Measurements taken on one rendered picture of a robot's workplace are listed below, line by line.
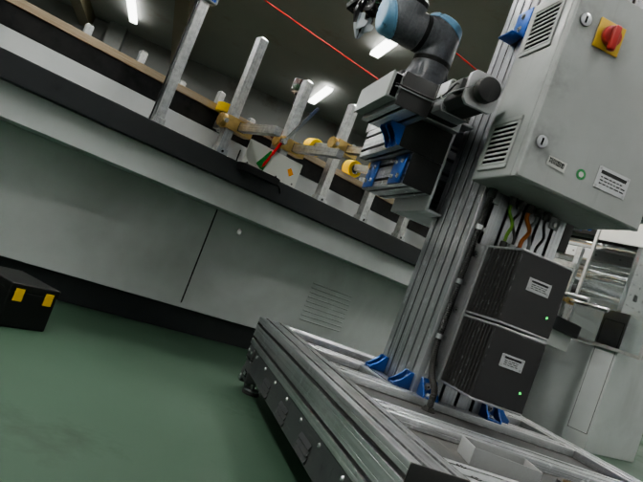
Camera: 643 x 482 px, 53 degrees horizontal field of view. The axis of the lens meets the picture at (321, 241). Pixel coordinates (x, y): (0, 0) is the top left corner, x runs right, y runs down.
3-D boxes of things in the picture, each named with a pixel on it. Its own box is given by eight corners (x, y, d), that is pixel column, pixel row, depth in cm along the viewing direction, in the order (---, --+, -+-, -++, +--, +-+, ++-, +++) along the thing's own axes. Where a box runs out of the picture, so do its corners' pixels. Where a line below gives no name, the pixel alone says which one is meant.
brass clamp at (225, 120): (251, 140, 238) (255, 127, 238) (221, 124, 229) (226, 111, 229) (242, 139, 242) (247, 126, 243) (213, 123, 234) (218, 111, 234)
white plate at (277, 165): (294, 188, 253) (303, 164, 254) (241, 164, 237) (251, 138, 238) (293, 188, 254) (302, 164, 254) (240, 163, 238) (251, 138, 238)
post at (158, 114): (164, 125, 217) (211, 4, 220) (150, 120, 214) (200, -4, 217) (158, 125, 221) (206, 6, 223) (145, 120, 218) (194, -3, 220)
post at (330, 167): (319, 214, 264) (360, 106, 267) (313, 211, 262) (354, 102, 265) (314, 212, 267) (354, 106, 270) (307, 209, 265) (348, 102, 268)
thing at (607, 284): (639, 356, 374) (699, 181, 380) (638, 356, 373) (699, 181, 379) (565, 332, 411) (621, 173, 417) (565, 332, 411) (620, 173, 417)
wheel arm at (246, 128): (279, 140, 217) (284, 128, 217) (272, 135, 215) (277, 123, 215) (218, 133, 251) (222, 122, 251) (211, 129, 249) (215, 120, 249)
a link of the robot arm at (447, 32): (457, 67, 191) (474, 25, 192) (420, 47, 187) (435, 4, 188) (438, 75, 202) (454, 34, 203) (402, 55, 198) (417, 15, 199)
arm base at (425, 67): (453, 98, 189) (464, 67, 189) (408, 76, 185) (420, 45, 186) (432, 106, 203) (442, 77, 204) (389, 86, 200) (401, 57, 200)
